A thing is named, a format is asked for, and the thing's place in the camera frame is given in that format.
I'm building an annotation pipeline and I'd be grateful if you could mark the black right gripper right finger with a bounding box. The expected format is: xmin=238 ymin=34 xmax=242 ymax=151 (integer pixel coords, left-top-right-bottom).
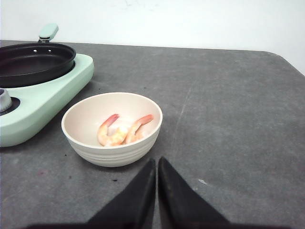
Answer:
xmin=158 ymin=157 xmax=229 ymax=229

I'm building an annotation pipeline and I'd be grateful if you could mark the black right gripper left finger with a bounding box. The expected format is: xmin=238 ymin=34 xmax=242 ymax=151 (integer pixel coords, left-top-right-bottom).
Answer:
xmin=87 ymin=159 xmax=156 ymax=229

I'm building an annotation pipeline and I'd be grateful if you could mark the orange shrimp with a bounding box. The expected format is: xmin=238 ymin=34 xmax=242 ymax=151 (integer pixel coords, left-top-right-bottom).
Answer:
xmin=97 ymin=114 xmax=128 ymax=146
xmin=124 ymin=114 xmax=153 ymax=144

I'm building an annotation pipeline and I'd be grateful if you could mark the cream ribbed bowl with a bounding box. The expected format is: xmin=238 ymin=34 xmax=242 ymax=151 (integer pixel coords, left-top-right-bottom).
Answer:
xmin=61 ymin=92 xmax=163 ymax=167

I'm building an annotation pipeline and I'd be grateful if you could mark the mint green breakfast maker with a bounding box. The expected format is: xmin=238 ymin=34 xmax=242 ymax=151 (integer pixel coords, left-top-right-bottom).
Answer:
xmin=0 ymin=53 xmax=94 ymax=147

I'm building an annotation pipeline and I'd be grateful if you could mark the silver right control knob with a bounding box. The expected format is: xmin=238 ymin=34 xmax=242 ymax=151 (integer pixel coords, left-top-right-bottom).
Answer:
xmin=0 ymin=88 xmax=12 ymax=112

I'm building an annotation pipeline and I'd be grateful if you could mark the black frying pan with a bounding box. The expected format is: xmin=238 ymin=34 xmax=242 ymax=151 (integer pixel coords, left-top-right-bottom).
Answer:
xmin=0 ymin=23 xmax=76 ymax=88

